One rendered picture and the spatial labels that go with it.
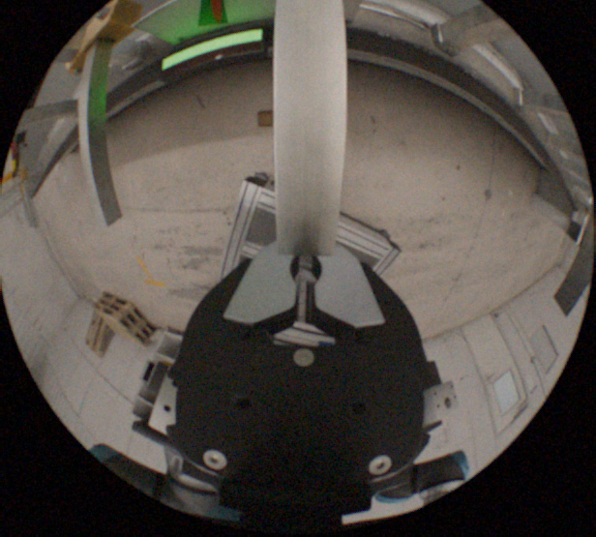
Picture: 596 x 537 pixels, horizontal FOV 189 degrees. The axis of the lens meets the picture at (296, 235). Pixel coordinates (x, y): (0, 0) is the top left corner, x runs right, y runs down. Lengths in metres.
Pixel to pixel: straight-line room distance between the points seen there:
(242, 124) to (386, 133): 0.74
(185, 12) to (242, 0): 0.07
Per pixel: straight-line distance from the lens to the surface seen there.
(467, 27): 0.32
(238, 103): 1.02
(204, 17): 0.30
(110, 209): 0.27
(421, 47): 0.34
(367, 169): 1.00
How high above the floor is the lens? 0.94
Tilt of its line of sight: 59 degrees down
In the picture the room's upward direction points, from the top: 174 degrees counter-clockwise
